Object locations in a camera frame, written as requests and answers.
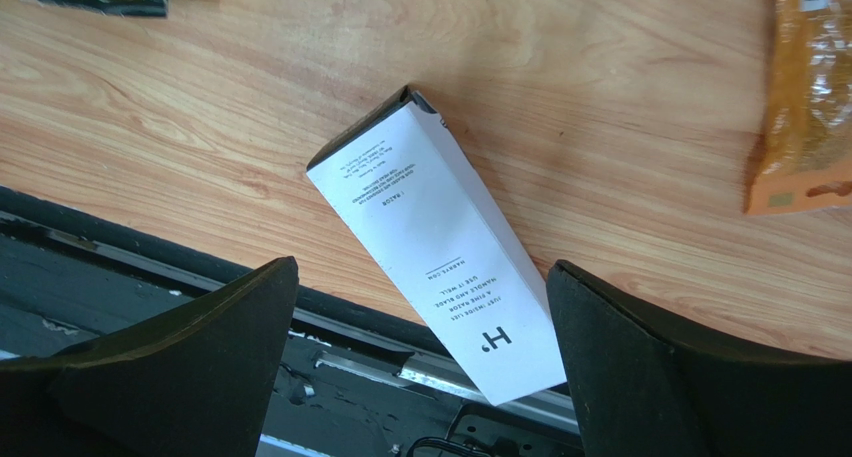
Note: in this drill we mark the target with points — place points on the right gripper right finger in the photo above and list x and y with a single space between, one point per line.
646 381

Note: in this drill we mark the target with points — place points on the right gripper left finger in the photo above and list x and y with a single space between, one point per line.
193 381

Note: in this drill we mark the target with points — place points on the orange razor bag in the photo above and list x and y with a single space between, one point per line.
806 163

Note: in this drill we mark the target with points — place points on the white razor box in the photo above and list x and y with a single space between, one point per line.
401 183

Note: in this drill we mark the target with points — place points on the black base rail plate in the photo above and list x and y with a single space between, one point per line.
352 381

